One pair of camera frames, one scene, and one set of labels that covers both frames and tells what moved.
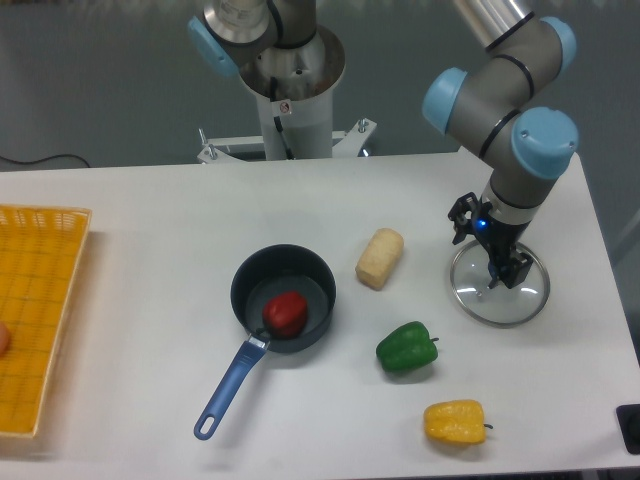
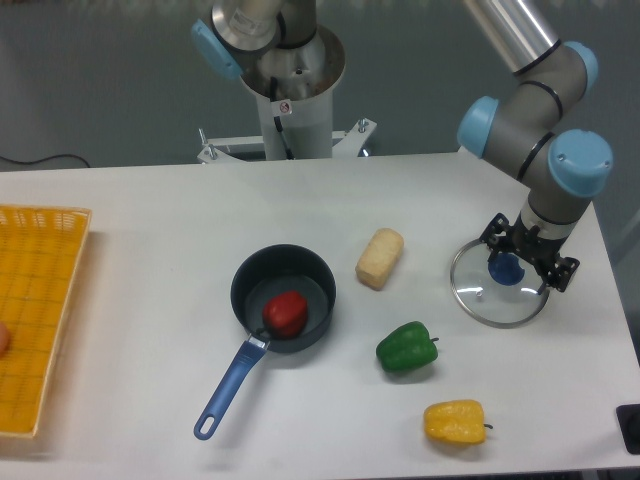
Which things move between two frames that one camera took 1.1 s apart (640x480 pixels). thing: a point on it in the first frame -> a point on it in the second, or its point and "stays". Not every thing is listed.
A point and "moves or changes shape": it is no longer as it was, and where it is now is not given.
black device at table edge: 629,419 stays
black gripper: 498,237 -> 541,252
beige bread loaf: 380,257 stays
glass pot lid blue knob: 500,306 moves or changes shape
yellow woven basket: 41,249 stays
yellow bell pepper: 459,421 stays
